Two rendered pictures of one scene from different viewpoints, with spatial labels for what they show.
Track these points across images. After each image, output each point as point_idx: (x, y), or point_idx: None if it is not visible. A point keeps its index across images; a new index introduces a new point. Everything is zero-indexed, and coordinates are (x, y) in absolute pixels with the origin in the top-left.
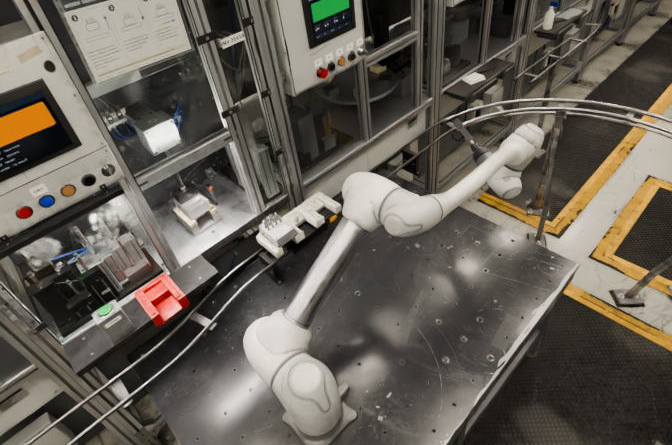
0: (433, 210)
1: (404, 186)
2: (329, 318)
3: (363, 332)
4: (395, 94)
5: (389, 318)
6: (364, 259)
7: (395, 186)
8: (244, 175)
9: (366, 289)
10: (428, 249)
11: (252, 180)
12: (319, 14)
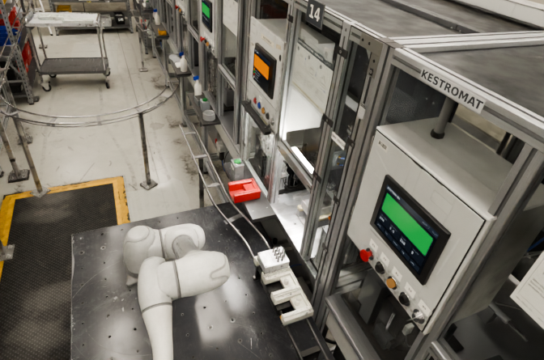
0: (142, 295)
1: None
2: (201, 298)
3: (175, 315)
4: None
5: (172, 339)
6: (241, 349)
7: (180, 273)
8: (305, 221)
9: (210, 335)
10: None
11: (306, 230)
12: (389, 211)
